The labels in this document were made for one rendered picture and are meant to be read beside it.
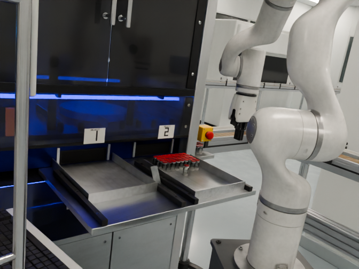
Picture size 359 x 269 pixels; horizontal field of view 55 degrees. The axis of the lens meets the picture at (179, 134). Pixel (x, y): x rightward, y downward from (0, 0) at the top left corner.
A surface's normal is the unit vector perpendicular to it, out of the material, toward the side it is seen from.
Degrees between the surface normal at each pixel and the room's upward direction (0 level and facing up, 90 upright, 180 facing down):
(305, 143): 95
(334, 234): 90
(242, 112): 92
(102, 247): 90
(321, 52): 79
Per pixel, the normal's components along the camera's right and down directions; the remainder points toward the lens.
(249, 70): -0.03, 0.27
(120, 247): 0.62, 0.27
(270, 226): -0.58, 0.12
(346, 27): -0.78, 0.05
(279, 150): 0.19, 0.30
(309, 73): -0.40, 0.25
